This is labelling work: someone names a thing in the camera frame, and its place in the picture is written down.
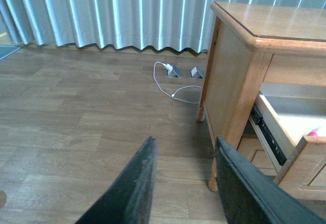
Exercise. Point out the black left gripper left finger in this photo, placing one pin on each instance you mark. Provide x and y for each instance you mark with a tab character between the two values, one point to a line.
129	198

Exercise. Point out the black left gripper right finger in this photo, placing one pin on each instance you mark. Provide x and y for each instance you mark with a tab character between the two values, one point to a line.
249	196

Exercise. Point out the wooden drawer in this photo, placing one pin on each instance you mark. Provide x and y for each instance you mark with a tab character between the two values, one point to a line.
282	116
252	149

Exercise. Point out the pink highlighter marker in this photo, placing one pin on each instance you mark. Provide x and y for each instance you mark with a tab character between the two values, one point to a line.
314	132

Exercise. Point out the wooden nightstand cabinet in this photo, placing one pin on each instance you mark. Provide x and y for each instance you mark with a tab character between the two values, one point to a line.
252	45

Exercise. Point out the right metal floor socket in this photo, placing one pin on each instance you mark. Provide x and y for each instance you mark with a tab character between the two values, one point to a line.
195	73

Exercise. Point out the metal floor socket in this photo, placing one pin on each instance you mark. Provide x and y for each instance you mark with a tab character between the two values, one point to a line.
195	73
173	72

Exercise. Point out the left metal floor socket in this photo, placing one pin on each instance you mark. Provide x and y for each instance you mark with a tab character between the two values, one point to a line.
173	72

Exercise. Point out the white plug in socket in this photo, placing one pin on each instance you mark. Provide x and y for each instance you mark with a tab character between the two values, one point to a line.
168	67

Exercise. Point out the grey pleated curtain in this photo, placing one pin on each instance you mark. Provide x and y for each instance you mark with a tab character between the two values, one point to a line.
177	24

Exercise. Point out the dark floor mat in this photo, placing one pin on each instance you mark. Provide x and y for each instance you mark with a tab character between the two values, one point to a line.
6	50

